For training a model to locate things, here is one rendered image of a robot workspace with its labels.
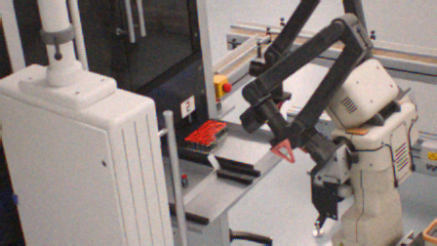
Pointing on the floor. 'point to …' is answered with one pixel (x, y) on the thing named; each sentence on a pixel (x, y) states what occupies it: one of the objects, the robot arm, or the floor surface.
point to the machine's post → (209, 92)
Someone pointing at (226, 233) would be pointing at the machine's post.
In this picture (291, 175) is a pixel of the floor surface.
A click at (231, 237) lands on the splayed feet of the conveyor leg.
